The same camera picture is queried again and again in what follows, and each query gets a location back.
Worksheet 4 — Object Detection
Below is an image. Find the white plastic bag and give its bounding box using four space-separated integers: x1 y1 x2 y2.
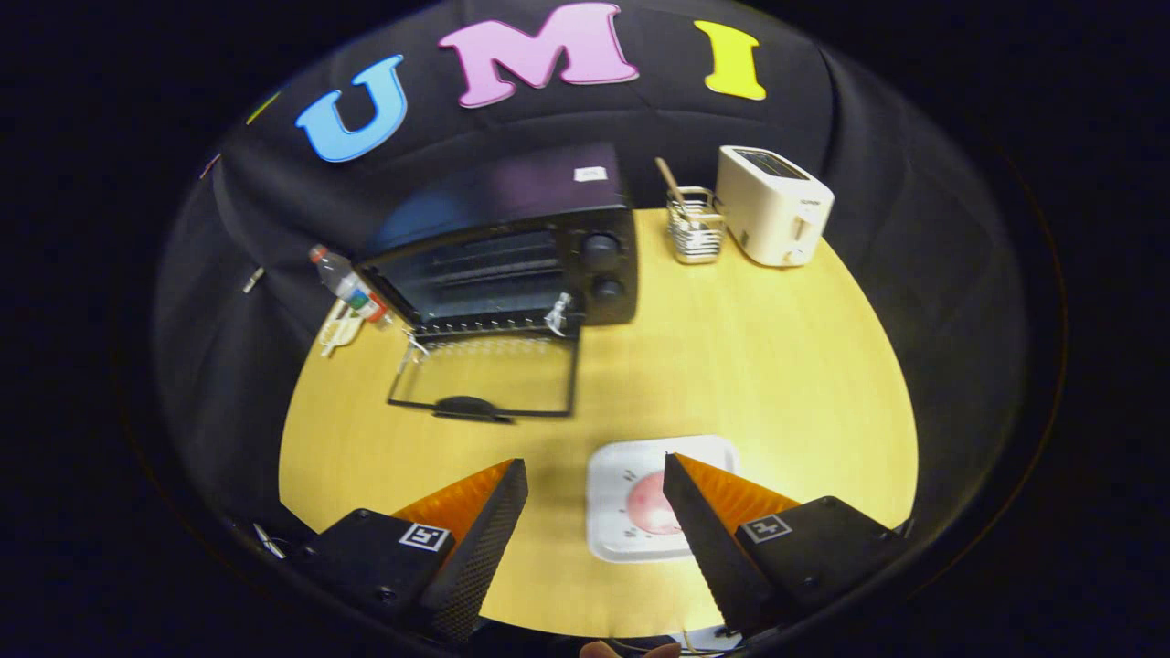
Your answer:
318 302 368 358

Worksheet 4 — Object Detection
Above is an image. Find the black toaster oven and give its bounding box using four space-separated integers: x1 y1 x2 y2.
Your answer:
356 142 641 426

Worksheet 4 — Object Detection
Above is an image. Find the white square food plate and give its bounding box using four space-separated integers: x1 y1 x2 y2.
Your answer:
585 435 741 563

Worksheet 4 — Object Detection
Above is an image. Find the metal wire utensil holder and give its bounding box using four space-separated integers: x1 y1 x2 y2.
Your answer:
665 186 726 265

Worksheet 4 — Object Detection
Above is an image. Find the clear plastic water bottle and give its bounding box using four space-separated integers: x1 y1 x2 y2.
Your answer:
308 244 394 327

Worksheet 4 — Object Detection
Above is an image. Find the metal wire oven rack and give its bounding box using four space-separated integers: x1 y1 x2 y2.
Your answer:
416 313 568 341

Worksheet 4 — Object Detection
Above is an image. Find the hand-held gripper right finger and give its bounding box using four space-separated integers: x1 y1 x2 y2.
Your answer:
663 452 915 641

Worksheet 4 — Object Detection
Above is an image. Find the wooden spoon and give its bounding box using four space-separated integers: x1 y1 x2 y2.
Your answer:
654 156 692 217

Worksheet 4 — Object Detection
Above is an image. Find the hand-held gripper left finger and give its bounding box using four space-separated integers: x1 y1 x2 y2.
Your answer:
302 459 529 645

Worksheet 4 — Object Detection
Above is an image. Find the white bread toaster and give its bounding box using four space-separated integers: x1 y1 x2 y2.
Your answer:
715 144 835 269

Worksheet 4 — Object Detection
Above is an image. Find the pink round ham slice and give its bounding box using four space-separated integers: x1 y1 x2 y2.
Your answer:
626 471 683 536

